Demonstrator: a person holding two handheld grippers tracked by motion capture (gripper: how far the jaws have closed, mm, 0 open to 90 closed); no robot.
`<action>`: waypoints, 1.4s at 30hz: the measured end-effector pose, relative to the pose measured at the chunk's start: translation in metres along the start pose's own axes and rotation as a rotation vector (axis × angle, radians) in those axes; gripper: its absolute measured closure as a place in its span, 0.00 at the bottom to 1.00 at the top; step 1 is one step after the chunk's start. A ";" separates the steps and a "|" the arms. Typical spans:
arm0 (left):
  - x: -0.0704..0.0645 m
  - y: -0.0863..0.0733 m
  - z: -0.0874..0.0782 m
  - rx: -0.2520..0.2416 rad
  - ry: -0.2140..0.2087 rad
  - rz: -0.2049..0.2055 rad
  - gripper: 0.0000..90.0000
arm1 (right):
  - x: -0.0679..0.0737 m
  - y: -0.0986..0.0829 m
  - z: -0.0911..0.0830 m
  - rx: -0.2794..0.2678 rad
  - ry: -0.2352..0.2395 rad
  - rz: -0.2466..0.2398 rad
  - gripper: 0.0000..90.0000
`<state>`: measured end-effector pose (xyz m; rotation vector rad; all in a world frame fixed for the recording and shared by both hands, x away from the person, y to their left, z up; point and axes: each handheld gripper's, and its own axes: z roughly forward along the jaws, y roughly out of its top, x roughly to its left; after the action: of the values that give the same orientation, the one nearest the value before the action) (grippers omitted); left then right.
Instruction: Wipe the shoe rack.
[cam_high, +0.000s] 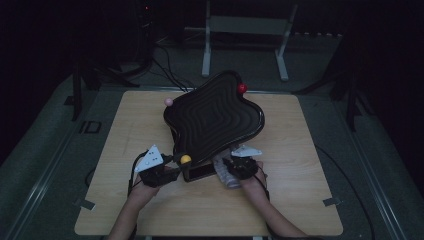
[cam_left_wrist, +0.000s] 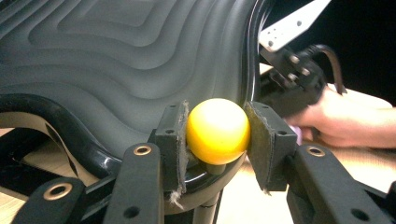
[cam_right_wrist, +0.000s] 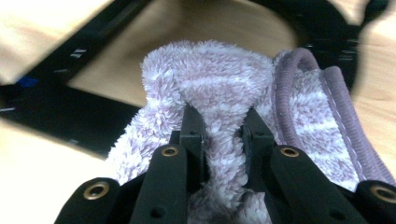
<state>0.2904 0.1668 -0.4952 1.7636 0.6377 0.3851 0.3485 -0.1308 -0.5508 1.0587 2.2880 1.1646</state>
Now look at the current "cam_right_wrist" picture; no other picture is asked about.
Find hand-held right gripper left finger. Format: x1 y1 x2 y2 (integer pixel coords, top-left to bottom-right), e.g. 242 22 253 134
129 104 208 224

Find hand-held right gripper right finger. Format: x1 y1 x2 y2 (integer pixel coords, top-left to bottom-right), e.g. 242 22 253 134
241 106 368 224

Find black wavy tray with stand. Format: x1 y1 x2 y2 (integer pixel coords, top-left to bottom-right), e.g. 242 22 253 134
0 0 390 158

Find purple striped towel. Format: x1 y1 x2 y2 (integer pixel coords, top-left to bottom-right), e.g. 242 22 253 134
106 39 396 224

